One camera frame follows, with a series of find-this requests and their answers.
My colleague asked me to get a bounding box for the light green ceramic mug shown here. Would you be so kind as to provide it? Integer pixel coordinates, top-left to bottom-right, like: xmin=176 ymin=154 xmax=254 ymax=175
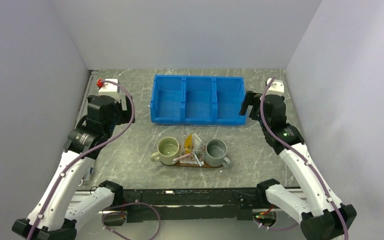
xmin=150 ymin=136 xmax=181 ymax=166

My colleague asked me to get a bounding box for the grey ceramic mug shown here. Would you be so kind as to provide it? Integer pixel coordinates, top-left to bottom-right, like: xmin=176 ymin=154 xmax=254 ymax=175
xmin=203 ymin=139 xmax=232 ymax=168

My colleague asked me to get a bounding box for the white toothpaste tube green cap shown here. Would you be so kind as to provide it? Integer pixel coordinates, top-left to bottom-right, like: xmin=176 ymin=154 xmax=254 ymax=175
xmin=192 ymin=133 xmax=203 ymax=152

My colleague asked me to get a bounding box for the yellow orange tube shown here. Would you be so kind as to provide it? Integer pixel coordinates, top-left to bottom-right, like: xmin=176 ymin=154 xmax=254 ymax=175
xmin=183 ymin=134 xmax=194 ymax=154

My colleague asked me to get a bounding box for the clear glass toothbrush holder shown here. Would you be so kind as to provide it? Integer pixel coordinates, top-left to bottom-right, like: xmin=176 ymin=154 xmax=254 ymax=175
xmin=179 ymin=146 xmax=205 ymax=162

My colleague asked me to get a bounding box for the brown oval wooden tray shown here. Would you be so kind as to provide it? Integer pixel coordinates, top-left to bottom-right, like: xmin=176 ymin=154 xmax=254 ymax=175
xmin=169 ymin=161 xmax=223 ymax=169

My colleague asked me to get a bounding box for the grey toothbrush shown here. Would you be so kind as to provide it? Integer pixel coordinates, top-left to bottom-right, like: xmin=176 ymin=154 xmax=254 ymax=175
xmin=192 ymin=151 xmax=203 ymax=167

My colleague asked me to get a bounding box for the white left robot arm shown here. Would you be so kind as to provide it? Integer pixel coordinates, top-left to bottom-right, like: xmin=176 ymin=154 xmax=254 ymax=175
xmin=11 ymin=93 xmax=135 ymax=240

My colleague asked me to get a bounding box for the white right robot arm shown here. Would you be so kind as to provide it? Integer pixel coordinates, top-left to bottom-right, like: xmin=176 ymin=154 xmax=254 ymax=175
xmin=239 ymin=91 xmax=357 ymax=240

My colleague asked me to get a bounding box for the blue right storage bin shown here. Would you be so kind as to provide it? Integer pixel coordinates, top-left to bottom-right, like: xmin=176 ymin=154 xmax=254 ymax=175
xmin=214 ymin=76 xmax=246 ymax=126

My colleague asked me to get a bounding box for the blue storage bin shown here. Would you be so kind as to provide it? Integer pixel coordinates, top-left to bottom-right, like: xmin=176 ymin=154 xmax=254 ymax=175
xmin=184 ymin=76 xmax=215 ymax=125
xmin=149 ymin=74 xmax=185 ymax=124
xmin=214 ymin=76 xmax=246 ymax=126

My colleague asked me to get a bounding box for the blue left storage bin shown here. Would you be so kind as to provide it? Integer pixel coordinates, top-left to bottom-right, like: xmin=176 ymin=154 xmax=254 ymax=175
xmin=149 ymin=74 xmax=185 ymax=124

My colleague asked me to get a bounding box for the blue middle storage bin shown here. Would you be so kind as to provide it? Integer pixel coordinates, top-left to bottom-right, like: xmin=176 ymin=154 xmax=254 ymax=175
xmin=184 ymin=76 xmax=215 ymax=125

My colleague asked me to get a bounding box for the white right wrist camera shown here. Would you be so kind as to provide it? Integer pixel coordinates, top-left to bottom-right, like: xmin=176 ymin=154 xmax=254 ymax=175
xmin=266 ymin=78 xmax=285 ymax=96

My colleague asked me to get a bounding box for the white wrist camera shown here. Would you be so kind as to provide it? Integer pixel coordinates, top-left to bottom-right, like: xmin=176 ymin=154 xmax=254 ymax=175
xmin=266 ymin=78 xmax=285 ymax=96
xmin=96 ymin=78 xmax=120 ymax=101

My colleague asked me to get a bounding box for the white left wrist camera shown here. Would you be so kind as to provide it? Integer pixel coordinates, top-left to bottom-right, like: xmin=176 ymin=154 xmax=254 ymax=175
xmin=96 ymin=78 xmax=120 ymax=101

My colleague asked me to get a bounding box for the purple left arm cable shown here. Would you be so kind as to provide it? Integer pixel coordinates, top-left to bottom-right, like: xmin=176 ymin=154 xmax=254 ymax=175
xmin=26 ymin=79 xmax=136 ymax=240

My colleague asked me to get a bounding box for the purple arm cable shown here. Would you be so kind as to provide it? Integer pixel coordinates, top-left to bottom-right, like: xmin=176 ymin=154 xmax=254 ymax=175
xmin=26 ymin=79 xmax=136 ymax=240
xmin=259 ymin=78 xmax=350 ymax=240

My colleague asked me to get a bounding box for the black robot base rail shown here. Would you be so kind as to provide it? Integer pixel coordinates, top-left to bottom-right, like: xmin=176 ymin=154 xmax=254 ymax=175
xmin=104 ymin=187 xmax=275 ymax=223

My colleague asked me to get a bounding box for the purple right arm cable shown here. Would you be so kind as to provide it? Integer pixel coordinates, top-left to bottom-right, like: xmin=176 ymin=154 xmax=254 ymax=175
xmin=259 ymin=78 xmax=350 ymax=240

